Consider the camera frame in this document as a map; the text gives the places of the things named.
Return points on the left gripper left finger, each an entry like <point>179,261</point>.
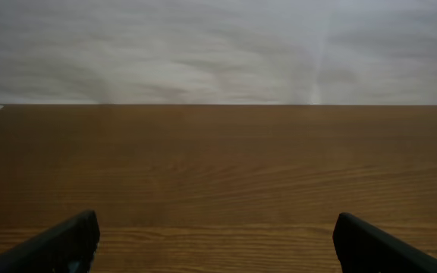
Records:
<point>55,248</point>

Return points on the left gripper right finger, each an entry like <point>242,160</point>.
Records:
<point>378,250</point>

